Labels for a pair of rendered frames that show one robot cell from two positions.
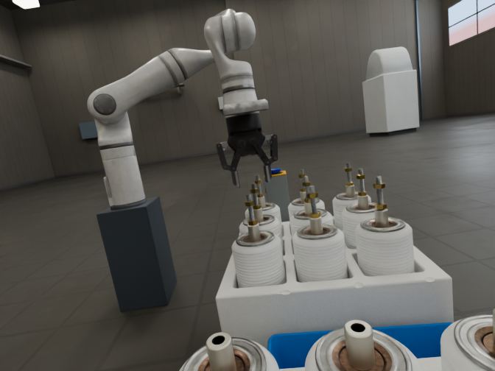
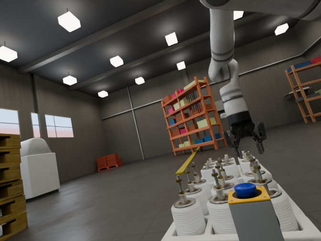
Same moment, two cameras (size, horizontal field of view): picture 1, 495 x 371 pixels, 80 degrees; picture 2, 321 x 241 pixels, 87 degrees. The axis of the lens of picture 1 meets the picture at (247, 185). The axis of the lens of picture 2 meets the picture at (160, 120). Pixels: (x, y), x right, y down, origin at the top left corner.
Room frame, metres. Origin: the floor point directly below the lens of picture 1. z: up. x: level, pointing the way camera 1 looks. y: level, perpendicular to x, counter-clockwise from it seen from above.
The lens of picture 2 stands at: (1.32, -0.13, 0.44)
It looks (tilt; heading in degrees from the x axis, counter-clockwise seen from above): 9 degrees up; 194
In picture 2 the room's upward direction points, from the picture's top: 14 degrees counter-clockwise
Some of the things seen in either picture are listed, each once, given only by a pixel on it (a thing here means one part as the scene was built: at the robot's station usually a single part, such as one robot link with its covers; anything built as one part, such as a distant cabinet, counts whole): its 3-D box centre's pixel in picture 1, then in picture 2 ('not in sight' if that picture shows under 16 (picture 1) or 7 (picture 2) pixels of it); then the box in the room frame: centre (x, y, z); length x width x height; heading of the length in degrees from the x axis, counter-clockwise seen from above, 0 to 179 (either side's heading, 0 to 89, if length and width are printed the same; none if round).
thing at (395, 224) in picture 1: (381, 224); (197, 182); (0.51, -0.23, 0.25); 0.08 x 0.08 x 0.01
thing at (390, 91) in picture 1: (388, 92); not in sight; (6.22, -3.18, 0.85); 0.83 x 0.74 x 1.70; 3
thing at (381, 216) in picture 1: (381, 218); (197, 179); (0.51, -0.23, 0.26); 0.02 x 0.02 x 0.03
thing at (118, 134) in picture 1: (111, 121); not in sight; (0.86, 0.35, 0.54); 0.09 x 0.09 x 0.17; 16
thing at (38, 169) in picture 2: not in sight; (35, 167); (-2.13, -4.55, 0.75); 0.80 x 0.65 x 1.50; 179
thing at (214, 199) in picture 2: (305, 202); (221, 198); (0.76, -0.15, 0.25); 0.08 x 0.08 x 0.01
